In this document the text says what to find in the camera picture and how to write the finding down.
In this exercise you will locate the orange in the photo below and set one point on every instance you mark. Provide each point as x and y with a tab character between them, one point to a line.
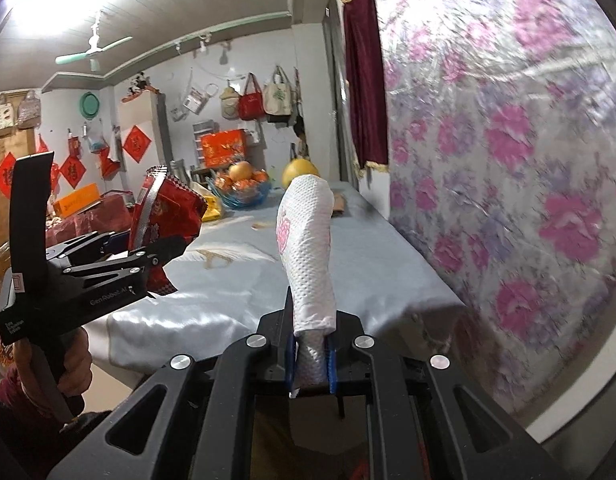
260	177
243	186
223	181

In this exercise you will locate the white refrigerator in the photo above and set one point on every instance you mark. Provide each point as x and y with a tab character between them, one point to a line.
150	115

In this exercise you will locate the red plastic covered side table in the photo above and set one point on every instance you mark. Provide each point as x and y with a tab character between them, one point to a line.
98	215

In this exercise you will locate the green plastic basin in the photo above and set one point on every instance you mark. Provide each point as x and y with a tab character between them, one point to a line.
89	106

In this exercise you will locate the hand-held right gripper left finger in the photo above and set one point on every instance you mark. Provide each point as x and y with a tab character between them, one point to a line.
289	365

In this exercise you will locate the clear plastic hanging bag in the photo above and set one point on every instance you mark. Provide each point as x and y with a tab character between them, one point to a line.
193	100

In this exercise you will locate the green ceiling fan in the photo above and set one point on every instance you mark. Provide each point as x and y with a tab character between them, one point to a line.
95	50

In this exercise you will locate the red gift box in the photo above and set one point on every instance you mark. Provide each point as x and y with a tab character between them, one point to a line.
223	147

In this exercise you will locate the folding table with white cloth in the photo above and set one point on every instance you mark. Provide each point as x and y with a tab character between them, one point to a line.
228	300

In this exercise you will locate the red snack packet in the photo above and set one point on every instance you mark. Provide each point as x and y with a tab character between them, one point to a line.
173	210

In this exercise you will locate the person's left hand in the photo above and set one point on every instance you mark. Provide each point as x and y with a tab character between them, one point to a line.
77	360

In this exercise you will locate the yellow apple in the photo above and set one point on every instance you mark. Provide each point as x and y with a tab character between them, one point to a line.
241	171

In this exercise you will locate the floral mattress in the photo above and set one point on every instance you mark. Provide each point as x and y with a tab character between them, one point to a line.
487	160

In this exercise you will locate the blue glass fruit bowl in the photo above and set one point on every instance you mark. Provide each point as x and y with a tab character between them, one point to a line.
238	199

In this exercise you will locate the red tote bag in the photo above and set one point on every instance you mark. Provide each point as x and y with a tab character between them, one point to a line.
250	105

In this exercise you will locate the grey drawer box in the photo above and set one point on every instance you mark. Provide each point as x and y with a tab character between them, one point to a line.
203	127

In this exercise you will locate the beige hanging bag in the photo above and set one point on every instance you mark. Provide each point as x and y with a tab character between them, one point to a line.
229	105

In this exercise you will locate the yellow tissue pack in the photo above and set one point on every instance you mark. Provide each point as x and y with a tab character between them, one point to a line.
213	210

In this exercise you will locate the maroon curtain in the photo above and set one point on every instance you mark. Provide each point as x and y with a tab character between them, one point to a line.
365	85

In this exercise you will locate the orange cardboard box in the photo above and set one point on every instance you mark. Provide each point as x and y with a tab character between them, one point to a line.
75	200

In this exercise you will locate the black and white plush toy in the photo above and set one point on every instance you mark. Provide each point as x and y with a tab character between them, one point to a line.
138	85

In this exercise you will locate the white tote bag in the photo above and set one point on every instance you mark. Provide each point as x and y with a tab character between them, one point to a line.
278	97

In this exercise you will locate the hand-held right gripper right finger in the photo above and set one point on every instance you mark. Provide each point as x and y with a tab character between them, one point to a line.
332	367

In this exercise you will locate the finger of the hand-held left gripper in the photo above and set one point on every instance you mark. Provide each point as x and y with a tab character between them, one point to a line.
138	261
83	246

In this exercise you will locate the red diamond paper poster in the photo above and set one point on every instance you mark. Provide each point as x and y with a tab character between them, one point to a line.
135	142
72	171
5	175

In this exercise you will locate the yellow pomelo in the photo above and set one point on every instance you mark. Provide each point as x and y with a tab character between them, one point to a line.
298	170

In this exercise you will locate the person's left forearm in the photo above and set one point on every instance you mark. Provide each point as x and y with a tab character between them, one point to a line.
23	427

